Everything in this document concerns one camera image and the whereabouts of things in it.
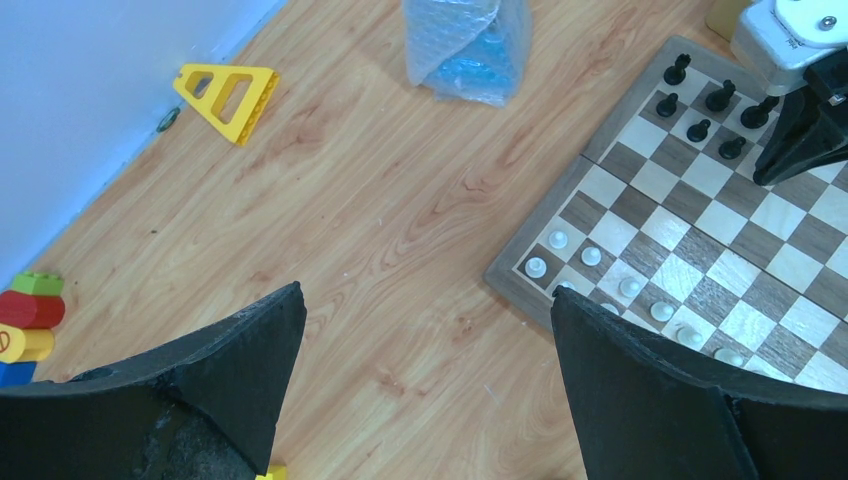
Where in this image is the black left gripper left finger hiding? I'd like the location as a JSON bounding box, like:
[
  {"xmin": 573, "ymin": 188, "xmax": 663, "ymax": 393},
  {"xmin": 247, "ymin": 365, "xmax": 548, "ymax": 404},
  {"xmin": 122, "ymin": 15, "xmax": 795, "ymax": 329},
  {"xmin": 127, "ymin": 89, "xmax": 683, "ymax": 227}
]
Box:
[{"xmin": 1, "ymin": 282, "xmax": 307, "ymax": 479}]

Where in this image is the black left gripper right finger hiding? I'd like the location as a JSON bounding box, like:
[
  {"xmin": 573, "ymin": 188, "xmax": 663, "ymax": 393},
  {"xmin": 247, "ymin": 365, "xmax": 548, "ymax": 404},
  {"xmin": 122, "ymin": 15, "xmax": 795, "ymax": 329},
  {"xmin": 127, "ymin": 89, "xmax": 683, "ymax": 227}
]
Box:
[{"xmin": 550, "ymin": 287, "xmax": 847, "ymax": 479}]

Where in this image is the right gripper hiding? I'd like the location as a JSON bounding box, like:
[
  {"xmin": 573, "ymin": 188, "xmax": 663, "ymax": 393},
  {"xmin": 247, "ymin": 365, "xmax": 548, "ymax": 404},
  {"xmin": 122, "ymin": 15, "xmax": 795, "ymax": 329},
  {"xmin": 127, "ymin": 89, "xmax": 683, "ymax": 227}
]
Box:
[{"xmin": 753, "ymin": 49, "xmax": 847, "ymax": 186}]

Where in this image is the wooden chess board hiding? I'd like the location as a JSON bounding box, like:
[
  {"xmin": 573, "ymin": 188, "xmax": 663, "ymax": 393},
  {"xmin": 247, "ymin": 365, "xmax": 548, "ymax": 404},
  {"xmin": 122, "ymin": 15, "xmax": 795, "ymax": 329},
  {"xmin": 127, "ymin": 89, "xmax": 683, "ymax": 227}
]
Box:
[{"xmin": 484, "ymin": 36, "xmax": 847, "ymax": 393}]

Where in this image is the silver metal tin box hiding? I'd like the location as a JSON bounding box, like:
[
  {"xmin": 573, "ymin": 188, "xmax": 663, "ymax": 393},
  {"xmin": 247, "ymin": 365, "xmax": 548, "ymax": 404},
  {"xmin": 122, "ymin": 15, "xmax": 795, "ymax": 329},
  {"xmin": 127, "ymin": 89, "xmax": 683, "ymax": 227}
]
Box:
[{"xmin": 705, "ymin": 0, "xmax": 754, "ymax": 42}]

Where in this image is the small yellow block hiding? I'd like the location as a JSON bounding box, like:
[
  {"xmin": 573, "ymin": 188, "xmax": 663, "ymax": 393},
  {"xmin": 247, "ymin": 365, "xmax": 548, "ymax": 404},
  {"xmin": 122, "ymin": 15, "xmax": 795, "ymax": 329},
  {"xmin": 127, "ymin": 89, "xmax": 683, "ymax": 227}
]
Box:
[{"xmin": 256, "ymin": 465, "xmax": 288, "ymax": 480}]

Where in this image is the blue cube block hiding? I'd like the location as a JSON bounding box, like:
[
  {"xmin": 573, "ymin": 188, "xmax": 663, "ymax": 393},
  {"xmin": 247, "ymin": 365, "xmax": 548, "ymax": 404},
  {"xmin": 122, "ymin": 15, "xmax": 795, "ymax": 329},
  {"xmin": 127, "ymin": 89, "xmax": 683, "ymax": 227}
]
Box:
[{"xmin": 0, "ymin": 362, "xmax": 37, "ymax": 388}]

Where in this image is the red cylinder block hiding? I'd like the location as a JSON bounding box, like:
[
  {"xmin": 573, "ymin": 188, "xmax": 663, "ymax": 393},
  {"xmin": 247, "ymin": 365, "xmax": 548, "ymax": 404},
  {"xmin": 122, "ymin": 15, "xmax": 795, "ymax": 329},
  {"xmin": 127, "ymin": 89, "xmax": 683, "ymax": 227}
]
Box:
[{"xmin": 1, "ymin": 290, "xmax": 66, "ymax": 329}]

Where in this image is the yellow cylinder block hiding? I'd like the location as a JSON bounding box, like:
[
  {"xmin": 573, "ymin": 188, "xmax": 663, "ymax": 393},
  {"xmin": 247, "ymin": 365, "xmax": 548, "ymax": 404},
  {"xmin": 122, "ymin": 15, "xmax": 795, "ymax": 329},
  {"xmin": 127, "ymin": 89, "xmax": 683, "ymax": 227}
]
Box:
[{"xmin": 0, "ymin": 324, "xmax": 55, "ymax": 363}]

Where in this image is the green block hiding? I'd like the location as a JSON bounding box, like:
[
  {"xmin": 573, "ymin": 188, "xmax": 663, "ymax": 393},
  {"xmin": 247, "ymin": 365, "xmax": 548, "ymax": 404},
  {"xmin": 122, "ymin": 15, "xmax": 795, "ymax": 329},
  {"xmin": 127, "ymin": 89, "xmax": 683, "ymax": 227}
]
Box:
[{"xmin": 11, "ymin": 271, "xmax": 64, "ymax": 297}]

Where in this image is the yellow trapezoid toy block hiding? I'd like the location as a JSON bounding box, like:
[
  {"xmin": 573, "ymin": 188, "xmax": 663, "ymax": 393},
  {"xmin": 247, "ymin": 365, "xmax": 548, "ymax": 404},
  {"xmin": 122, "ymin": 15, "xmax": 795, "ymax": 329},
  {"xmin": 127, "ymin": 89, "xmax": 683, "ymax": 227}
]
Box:
[{"xmin": 172, "ymin": 63, "xmax": 280, "ymax": 146}]

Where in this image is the clear bubble wrap bag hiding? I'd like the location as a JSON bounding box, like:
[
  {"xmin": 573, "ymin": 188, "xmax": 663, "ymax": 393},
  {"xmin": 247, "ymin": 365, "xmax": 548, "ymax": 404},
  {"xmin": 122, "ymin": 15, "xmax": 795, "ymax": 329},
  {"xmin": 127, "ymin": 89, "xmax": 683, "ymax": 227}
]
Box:
[{"xmin": 402, "ymin": 0, "xmax": 533, "ymax": 108}]

